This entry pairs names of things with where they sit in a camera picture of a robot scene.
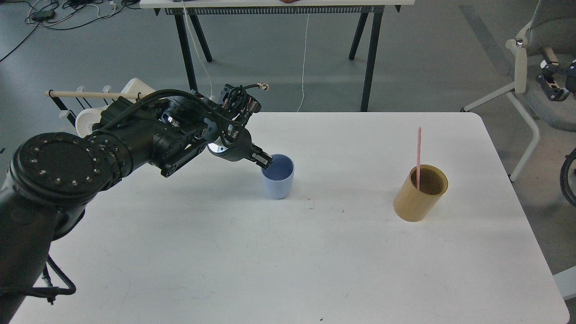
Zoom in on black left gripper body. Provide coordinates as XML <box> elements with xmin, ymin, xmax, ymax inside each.
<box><xmin>207</xmin><ymin>130</ymin><xmax>259</xmax><ymax>162</ymax></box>

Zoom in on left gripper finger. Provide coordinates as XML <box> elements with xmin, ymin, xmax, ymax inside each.
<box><xmin>250</xmin><ymin>144</ymin><xmax>273</xmax><ymax>170</ymax></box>

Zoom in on blue plastic cup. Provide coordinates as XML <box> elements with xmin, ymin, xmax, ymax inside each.
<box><xmin>261</xmin><ymin>154</ymin><xmax>296</xmax><ymax>199</ymax></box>

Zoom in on pink chopstick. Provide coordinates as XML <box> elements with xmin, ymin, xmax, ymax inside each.
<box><xmin>416</xmin><ymin>126</ymin><xmax>422</xmax><ymax>191</ymax></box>

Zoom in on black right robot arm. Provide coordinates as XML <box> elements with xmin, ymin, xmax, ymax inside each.
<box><xmin>533</xmin><ymin>60</ymin><xmax>575</xmax><ymax>133</ymax></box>

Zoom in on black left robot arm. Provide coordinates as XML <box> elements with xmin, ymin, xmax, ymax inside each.
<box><xmin>0</xmin><ymin>84</ymin><xmax>272</xmax><ymax>324</ymax></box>

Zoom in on bamboo wooden cup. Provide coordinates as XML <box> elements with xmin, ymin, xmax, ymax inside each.
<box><xmin>393</xmin><ymin>164</ymin><xmax>449</xmax><ymax>223</ymax></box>

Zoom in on black-legged background table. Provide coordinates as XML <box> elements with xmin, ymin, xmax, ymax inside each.
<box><xmin>139</xmin><ymin>0</ymin><xmax>417</xmax><ymax>113</ymax></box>

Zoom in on grey office chair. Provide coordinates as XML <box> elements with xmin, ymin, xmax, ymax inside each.
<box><xmin>461</xmin><ymin>0</ymin><xmax>576</xmax><ymax>182</ymax></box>

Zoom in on white hanging cord left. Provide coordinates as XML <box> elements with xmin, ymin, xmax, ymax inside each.
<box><xmin>182</xmin><ymin>0</ymin><xmax>216</xmax><ymax>101</ymax></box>

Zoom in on white hanging cable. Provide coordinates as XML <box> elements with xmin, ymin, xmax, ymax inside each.
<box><xmin>297</xmin><ymin>13</ymin><xmax>311</xmax><ymax>113</ymax></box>

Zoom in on black wire cup rack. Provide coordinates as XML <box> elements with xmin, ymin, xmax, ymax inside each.
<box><xmin>43</xmin><ymin>81</ymin><xmax>155</xmax><ymax>126</ymax></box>

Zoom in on black floor cables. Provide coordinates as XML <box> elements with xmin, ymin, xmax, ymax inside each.
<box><xmin>0</xmin><ymin>0</ymin><xmax>140</xmax><ymax>61</ymax></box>

